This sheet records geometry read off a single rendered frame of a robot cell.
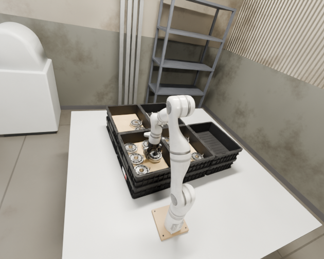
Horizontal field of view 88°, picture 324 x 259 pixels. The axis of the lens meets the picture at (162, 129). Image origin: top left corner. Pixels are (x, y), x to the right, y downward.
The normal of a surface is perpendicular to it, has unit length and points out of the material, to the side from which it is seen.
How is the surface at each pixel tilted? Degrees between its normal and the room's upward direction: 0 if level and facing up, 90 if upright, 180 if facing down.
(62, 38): 90
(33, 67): 90
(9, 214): 0
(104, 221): 0
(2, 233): 0
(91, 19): 90
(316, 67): 90
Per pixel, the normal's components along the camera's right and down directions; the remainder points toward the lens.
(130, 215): 0.19, -0.80
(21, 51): 0.36, 0.60
